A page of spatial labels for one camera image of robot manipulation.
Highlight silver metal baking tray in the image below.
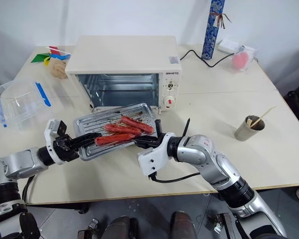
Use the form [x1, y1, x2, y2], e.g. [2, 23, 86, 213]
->
[73, 102, 158, 161]

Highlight dark metal clamp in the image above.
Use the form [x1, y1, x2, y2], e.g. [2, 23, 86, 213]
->
[207, 212, 238, 235]

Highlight glass oven door cream frame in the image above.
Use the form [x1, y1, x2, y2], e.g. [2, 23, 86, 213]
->
[89, 103, 163, 116]

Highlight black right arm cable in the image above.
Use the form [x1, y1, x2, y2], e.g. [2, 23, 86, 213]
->
[147, 172, 203, 184]

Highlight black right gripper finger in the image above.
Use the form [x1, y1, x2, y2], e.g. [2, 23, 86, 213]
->
[181, 118, 191, 138]
[154, 119, 163, 140]

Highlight pink heart shaped sponge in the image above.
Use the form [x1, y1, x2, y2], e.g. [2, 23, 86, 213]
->
[232, 52, 250, 72]

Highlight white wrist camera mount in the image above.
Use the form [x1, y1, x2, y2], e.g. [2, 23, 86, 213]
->
[43, 119, 68, 165]
[137, 132, 177, 178]

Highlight long wooden skewer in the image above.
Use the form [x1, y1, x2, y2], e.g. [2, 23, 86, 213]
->
[250, 106, 277, 128]

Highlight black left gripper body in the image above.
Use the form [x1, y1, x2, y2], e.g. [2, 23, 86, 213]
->
[52, 133, 81, 163]

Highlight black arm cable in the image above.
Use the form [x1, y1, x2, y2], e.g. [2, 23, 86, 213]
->
[20, 173, 38, 208]
[147, 172, 203, 184]

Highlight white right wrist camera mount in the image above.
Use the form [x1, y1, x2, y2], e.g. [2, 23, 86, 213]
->
[137, 132, 177, 178]

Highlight beige crumpled lump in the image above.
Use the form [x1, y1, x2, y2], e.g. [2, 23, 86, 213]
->
[49, 58, 68, 80]

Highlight cream white toaster oven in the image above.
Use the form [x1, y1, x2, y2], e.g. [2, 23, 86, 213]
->
[65, 35, 182, 113]

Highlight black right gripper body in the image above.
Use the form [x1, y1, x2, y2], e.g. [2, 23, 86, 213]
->
[134, 134, 166, 151]

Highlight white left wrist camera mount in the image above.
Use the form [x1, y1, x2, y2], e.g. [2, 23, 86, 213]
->
[43, 119, 68, 165]

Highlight brown ribbon with tag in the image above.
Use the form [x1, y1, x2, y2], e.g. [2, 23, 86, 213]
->
[213, 13, 233, 30]

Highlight cream red oven timer knob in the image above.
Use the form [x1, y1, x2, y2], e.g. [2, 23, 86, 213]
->
[163, 95, 176, 109]

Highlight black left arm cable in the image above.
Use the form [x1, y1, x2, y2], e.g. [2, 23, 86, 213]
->
[20, 173, 38, 208]

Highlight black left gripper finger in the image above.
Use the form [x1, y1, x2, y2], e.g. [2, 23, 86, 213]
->
[71, 139, 98, 150]
[73, 133, 103, 143]

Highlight colourful paper pinwheel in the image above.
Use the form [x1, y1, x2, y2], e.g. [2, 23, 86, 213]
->
[30, 45, 72, 67]

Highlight dark metal bracket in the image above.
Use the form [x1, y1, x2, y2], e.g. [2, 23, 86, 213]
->
[77, 218, 101, 239]

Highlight black oven power cable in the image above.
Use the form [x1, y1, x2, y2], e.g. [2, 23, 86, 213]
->
[179, 49, 237, 68]

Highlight red grilled sausage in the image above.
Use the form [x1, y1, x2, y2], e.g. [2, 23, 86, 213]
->
[104, 123, 142, 136]
[94, 133, 136, 146]
[121, 116, 154, 134]

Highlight dark brown rounded shape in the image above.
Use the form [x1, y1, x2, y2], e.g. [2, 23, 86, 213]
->
[170, 211, 198, 239]
[105, 216, 141, 239]

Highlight small white flat box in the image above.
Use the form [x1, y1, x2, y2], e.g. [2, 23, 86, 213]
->
[217, 39, 240, 53]

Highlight tall blue patterned box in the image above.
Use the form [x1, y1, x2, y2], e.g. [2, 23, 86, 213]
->
[201, 0, 226, 61]

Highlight grey paper cup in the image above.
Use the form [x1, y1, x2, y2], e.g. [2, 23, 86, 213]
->
[234, 115, 266, 142]

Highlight black chair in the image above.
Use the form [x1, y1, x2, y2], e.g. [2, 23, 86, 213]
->
[284, 46, 299, 135]

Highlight clear plastic box blue latches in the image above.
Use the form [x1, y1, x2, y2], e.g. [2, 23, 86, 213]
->
[0, 78, 55, 132]

